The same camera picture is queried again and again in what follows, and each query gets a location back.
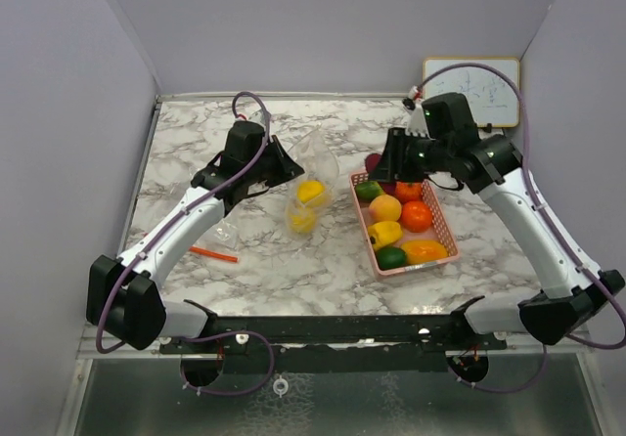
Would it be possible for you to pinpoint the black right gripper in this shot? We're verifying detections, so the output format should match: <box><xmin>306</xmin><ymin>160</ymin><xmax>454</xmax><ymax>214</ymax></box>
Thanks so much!
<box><xmin>371</xmin><ymin>127</ymin><xmax>451</xmax><ymax>183</ymax></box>

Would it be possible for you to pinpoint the peach toy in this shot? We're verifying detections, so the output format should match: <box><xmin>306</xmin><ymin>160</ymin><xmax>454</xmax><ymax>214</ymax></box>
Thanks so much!
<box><xmin>368</xmin><ymin>194</ymin><xmax>402</xmax><ymax>223</ymax></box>

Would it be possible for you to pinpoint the clear polka dot zip bag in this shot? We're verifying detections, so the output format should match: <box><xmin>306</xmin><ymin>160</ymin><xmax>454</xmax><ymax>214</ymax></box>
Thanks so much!
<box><xmin>284</xmin><ymin>128</ymin><xmax>339</xmax><ymax>240</ymax></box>

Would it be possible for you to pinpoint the yellow lemon toy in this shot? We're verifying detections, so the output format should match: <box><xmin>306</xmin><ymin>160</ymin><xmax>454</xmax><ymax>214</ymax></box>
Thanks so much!
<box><xmin>296</xmin><ymin>179</ymin><xmax>327</xmax><ymax>207</ymax></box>

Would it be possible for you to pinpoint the yellow pear toy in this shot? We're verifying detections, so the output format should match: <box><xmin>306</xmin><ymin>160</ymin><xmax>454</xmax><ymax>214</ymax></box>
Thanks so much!
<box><xmin>286</xmin><ymin>206</ymin><xmax>318</xmax><ymax>235</ymax></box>

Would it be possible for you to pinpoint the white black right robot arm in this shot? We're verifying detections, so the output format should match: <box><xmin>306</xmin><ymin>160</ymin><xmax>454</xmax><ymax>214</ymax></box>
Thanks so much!
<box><xmin>369</xmin><ymin>93</ymin><xmax>625</xmax><ymax>349</ymax></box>

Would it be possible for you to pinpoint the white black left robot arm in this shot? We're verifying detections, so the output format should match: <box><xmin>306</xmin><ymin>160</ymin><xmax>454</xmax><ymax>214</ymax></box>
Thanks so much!
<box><xmin>86</xmin><ymin>120</ymin><xmax>304</xmax><ymax>353</ymax></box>

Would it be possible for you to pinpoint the clear bag with orange zipper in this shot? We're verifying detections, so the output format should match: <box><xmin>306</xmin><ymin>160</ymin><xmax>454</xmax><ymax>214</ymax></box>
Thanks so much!
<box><xmin>141</xmin><ymin>161</ymin><xmax>240</xmax><ymax>264</ymax></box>

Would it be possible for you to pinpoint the orange pumpkin toy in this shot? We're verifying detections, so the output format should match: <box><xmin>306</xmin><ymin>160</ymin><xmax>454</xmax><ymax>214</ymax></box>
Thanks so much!
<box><xmin>393</xmin><ymin>182</ymin><xmax>423</xmax><ymax>204</ymax></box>

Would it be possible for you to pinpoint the orange tomato toy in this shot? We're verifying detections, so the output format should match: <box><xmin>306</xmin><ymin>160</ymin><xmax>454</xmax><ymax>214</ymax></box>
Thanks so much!
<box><xmin>400</xmin><ymin>200</ymin><xmax>432</xmax><ymax>233</ymax></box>

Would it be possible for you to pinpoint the yellow bell pepper toy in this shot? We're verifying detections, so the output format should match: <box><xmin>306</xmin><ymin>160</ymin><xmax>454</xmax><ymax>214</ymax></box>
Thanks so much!
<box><xmin>367</xmin><ymin>221</ymin><xmax>403</xmax><ymax>252</ymax></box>

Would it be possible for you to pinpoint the pink plastic basket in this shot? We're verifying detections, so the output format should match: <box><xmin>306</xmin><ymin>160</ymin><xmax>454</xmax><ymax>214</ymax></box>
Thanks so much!
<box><xmin>350</xmin><ymin>171</ymin><xmax>459</xmax><ymax>278</ymax></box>

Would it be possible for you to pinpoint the orange mango toy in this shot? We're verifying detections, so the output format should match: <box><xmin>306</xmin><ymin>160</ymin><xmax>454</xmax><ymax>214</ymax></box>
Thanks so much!
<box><xmin>400</xmin><ymin>240</ymin><xmax>448</xmax><ymax>265</ymax></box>

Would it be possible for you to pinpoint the green lime toy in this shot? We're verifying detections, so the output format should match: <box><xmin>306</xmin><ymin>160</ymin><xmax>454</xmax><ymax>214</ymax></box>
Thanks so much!
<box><xmin>376</xmin><ymin>245</ymin><xmax>407</xmax><ymax>271</ymax></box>

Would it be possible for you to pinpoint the small whiteboard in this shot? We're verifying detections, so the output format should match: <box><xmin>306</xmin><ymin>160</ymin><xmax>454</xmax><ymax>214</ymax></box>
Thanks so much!
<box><xmin>423</xmin><ymin>57</ymin><xmax>520</xmax><ymax>128</ymax></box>

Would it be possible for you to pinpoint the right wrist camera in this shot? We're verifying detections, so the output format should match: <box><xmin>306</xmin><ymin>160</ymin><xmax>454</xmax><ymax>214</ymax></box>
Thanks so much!
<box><xmin>402</xmin><ymin>86</ymin><xmax>429</xmax><ymax>138</ymax></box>

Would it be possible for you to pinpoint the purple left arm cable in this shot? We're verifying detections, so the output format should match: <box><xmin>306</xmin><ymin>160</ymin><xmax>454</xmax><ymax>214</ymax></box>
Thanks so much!
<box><xmin>95</xmin><ymin>91</ymin><xmax>273</xmax><ymax>354</ymax></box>

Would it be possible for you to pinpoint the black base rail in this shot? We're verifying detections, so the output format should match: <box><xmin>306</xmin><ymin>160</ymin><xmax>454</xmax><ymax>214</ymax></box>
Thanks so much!
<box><xmin>159</xmin><ymin>308</ymin><xmax>507</xmax><ymax>374</ymax></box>

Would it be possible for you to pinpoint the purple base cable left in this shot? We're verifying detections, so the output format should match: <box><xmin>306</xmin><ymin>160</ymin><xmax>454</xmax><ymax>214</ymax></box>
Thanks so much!
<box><xmin>178</xmin><ymin>330</ymin><xmax>276</xmax><ymax>398</ymax></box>

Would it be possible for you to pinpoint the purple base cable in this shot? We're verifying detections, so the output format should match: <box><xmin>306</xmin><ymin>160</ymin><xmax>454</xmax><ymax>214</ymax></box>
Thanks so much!
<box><xmin>454</xmin><ymin>327</ymin><xmax>549</xmax><ymax>392</ymax></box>
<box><xmin>178</xmin><ymin>330</ymin><xmax>276</xmax><ymax>398</ymax></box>

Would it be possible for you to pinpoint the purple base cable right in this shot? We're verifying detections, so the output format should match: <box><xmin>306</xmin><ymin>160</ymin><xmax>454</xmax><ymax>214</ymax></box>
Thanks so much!
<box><xmin>454</xmin><ymin>327</ymin><xmax>549</xmax><ymax>392</ymax></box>

